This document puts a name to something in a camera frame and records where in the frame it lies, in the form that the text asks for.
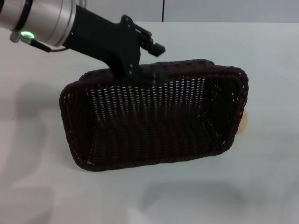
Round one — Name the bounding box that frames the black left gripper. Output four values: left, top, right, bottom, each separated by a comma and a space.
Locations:
63, 6, 166, 86

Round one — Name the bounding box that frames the dark brown woven basket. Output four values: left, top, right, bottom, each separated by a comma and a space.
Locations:
59, 58, 250, 173

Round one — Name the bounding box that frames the cream and red peach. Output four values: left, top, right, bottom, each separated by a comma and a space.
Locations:
235, 109, 249, 135

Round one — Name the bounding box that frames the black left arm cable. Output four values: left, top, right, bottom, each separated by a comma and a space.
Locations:
28, 39, 69, 53

